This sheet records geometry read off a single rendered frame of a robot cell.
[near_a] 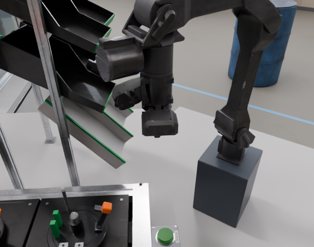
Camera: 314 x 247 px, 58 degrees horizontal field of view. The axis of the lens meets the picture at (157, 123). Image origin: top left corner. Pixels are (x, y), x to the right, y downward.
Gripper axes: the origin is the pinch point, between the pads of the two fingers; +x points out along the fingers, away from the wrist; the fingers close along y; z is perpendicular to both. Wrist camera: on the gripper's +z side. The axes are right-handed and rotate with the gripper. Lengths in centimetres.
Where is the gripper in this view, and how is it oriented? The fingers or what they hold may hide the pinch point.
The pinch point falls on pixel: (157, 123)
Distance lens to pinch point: 58.0
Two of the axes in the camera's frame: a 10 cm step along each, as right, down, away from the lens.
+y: 0.6, 5.7, -8.2
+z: -10.0, 0.4, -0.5
